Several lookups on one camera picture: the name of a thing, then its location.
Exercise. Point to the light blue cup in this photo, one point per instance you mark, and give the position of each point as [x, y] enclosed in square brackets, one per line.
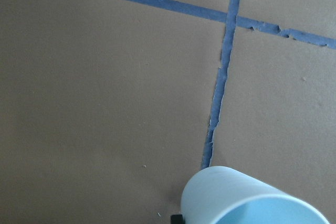
[220, 194]

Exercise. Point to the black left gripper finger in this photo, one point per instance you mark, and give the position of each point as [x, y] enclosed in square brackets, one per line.
[176, 219]

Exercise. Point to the blue tape line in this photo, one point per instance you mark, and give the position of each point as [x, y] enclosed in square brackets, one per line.
[221, 79]

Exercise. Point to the blue tape line crossing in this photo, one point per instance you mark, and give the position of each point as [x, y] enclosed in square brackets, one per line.
[243, 22]

